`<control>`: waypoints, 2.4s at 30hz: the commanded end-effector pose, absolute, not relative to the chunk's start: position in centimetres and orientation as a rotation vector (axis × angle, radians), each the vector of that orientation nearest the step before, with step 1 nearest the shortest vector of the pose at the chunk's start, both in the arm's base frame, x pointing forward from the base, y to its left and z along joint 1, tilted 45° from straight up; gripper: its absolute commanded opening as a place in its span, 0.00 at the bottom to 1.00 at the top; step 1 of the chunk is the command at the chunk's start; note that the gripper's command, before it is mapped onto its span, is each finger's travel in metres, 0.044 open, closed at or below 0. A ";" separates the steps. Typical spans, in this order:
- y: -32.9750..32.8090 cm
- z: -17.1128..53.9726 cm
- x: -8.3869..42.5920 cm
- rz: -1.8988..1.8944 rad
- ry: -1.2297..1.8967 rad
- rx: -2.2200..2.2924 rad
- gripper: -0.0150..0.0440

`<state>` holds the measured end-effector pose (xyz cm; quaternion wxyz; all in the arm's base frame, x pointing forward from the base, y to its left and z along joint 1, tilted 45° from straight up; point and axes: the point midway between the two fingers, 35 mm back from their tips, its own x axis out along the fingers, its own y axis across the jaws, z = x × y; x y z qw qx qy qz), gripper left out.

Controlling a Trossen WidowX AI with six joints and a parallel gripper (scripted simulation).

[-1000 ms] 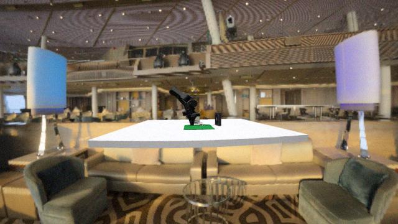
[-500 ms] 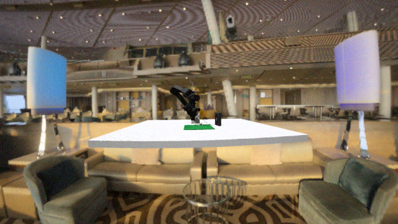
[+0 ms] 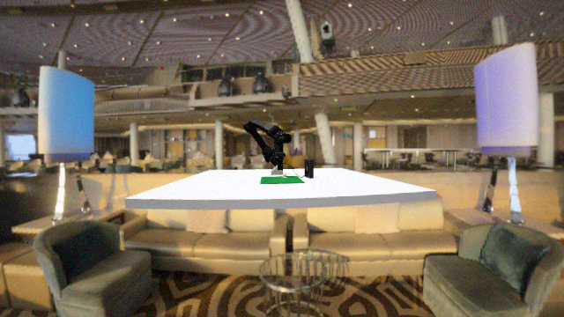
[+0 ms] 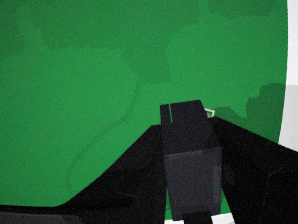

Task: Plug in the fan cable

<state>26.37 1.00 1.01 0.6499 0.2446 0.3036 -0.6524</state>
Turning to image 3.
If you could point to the green circuit board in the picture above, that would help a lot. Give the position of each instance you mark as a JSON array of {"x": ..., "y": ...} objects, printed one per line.
[{"x": 281, "y": 180}]

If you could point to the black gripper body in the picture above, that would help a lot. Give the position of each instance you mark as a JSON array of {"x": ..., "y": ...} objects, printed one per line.
[{"x": 279, "y": 151}]

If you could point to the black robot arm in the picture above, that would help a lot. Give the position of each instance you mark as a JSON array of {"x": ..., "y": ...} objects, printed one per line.
[{"x": 270, "y": 130}]

